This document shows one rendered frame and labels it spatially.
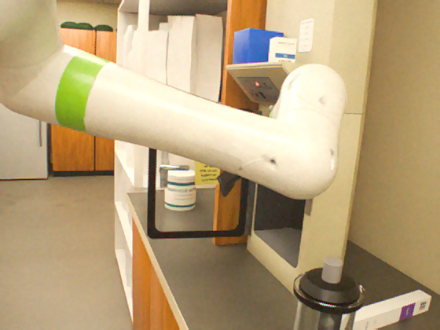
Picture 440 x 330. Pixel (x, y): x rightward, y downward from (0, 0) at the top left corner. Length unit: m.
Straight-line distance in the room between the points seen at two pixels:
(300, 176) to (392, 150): 0.81
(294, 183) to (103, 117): 0.27
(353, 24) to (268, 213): 0.61
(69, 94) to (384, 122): 1.03
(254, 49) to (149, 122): 0.52
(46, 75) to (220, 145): 0.26
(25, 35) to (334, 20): 0.61
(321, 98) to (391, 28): 0.81
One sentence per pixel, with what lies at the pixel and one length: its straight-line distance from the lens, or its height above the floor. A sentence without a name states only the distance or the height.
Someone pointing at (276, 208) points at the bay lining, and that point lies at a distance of 1.19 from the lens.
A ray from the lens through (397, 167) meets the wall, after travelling 1.28.
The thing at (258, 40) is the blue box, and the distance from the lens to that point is 0.98.
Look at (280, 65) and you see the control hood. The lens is 0.80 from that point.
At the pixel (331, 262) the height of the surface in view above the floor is 1.21.
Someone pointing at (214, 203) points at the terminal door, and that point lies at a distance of 1.13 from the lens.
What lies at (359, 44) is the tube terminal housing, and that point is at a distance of 0.91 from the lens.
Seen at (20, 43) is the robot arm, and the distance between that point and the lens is 0.52.
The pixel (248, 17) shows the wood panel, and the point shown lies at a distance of 1.18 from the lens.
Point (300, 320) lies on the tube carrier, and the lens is 0.60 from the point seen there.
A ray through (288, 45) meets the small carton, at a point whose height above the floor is 1.55.
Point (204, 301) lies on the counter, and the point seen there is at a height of 0.94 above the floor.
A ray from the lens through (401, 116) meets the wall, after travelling 1.28.
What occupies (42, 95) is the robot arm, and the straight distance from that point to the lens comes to 0.56.
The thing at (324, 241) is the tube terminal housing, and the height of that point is 1.10.
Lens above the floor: 1.45
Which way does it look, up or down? 12 degrees down
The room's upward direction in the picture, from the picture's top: 4 degrees clockwise
